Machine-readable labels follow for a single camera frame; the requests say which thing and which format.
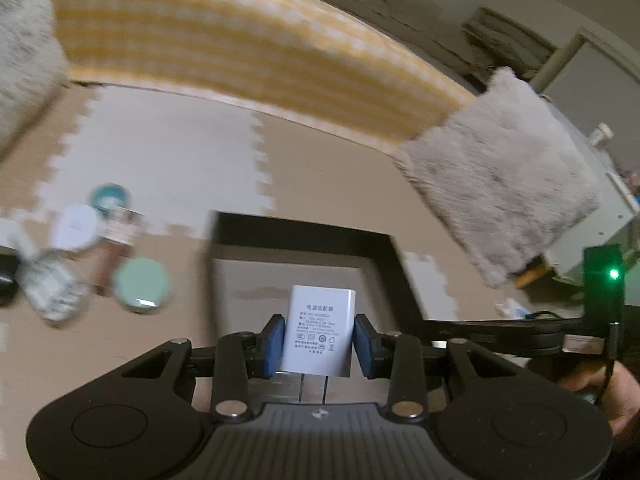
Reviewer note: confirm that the white cylindrical tube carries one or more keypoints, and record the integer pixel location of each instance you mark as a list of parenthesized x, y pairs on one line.
[(24, 245)]

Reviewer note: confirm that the white tape measure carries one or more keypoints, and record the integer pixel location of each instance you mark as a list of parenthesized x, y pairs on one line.
[(76, 229)]

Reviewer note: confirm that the folded blankets stack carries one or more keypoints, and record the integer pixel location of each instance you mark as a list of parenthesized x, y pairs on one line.
[(500, 41)]

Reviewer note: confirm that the green round compact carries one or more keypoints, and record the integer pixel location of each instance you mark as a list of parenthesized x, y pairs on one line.
[(141, 285)]

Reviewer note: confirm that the black glossy case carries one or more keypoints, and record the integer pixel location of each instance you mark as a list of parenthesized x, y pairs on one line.
[(9, 263)]

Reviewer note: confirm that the white fluffy left pillow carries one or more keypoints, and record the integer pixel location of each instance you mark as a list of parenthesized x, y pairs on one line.
[(33, 66)]

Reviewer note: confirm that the teal round jar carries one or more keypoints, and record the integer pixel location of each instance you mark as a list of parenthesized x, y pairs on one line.
[(109, 196)]

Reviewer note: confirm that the yellow checkered cushion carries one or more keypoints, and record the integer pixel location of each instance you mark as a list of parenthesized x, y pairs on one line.
[(301, 60)]

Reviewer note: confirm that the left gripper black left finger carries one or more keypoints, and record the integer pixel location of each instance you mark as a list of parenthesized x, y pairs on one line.
[(150, 417)]

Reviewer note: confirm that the person's right hand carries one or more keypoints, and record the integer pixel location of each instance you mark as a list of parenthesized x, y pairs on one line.
[(619, 403)]

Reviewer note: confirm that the brown lip gloss tube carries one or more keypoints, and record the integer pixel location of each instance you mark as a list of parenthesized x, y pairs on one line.
[(118, 236)]

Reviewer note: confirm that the white power adapter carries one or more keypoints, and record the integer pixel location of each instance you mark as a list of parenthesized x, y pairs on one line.
[(318, 335)]

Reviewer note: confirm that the black storage box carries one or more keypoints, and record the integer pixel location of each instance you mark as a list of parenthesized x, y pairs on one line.
[(234, 236)]

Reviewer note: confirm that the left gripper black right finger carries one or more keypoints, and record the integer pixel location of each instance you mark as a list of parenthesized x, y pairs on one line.
[(490, 418)]

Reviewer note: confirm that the grey fluffy right pillow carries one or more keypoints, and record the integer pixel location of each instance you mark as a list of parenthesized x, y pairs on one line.
[(504, 175)]

